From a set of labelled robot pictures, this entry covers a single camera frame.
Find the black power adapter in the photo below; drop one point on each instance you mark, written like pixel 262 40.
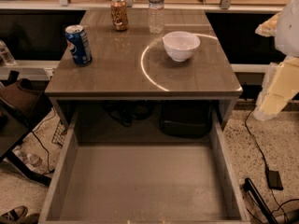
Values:
pixel 274 180

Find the plastic bottle on left shelf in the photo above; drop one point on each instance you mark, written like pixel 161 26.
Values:
pixel 5 54

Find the black bag under cabinet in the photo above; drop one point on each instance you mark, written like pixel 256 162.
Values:
pixel 188 119

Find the plastic bottle on floor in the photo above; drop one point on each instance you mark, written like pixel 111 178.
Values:
pixel 32 161

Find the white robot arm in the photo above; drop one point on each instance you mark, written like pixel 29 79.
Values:
pixel 287 32

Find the white ceramic bowl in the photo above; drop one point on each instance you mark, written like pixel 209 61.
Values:
pixel 180 46

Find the open grey top drawer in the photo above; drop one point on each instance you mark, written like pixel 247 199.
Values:
pixel 107 174

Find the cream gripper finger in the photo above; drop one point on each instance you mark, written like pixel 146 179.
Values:
pixel 280 85
pixel 268 28

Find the clear plastic water bottle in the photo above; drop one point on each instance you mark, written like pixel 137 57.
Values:
pixel 156 16

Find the shoe at bottom left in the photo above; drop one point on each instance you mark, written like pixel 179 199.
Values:
pixel 14 216

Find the dark chair at left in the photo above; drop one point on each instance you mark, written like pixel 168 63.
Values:
pixel 22 108

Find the grey wooden cabinet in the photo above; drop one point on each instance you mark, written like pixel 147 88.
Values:
pixel 133 65

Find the blue pepsi can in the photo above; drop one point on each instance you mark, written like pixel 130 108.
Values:
pixel 78 44

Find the brown gold soda can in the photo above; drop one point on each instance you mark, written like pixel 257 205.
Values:
pixel 119 15

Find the black bar on floor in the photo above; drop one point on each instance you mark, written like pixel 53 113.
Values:
pixel 250 187

